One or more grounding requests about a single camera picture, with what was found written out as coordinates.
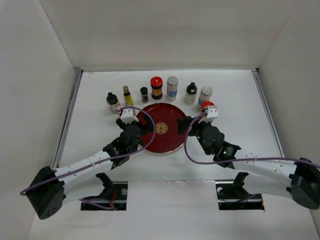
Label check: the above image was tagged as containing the red round tray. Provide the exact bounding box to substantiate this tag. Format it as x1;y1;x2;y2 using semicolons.
143;102;186;154

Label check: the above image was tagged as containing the small black lid spice jar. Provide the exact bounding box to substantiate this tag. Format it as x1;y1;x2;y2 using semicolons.
140;86;149;104

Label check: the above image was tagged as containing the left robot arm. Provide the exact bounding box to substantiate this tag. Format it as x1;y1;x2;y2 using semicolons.
21;114;156;220

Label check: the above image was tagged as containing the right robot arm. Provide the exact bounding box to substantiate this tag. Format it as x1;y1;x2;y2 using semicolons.
176;108;320;210

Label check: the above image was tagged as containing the silver lid bead jar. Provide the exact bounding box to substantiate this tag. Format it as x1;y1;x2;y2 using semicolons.
198;85;213;107

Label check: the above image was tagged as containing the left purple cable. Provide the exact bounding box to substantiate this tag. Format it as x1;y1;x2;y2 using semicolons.
19;106;157;210

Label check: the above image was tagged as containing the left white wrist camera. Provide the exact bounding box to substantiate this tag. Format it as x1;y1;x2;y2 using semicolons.
120;107;138;124

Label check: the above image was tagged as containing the red lid chili jar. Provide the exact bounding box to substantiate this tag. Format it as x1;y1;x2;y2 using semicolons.
201;100;216;113

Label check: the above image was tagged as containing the red lid sauce jar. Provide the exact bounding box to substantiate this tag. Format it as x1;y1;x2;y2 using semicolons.
150;76;163;100

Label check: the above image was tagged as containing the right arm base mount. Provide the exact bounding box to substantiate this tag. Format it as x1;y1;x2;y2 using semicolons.
215;172;265;211

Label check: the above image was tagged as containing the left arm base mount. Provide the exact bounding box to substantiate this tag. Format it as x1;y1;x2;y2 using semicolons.
80;173;129;211

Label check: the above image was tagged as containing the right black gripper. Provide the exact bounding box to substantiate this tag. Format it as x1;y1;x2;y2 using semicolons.
177;116;212;156

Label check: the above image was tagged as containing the silver lid blue label jar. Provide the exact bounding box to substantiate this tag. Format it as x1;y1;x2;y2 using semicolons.
166;76;178;102

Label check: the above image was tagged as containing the yellow label cork bottle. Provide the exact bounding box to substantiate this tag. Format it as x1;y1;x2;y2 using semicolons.
122;85;134;106

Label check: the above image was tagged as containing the black cap brown spice bottle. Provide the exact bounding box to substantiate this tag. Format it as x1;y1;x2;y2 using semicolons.
106;92;121;114

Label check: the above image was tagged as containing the pink lid clear bottle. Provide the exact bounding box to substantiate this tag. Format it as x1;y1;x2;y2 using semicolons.
115;105;124;115

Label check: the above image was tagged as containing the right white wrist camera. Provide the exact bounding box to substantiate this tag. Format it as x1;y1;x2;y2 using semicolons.
200;107;217;123

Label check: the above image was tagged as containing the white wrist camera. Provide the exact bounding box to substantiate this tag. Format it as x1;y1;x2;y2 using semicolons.
200;107;217;123
120;107;138;124

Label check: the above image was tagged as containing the black cap white powder bottle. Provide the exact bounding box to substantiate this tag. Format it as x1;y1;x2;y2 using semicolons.
184;82;198;105

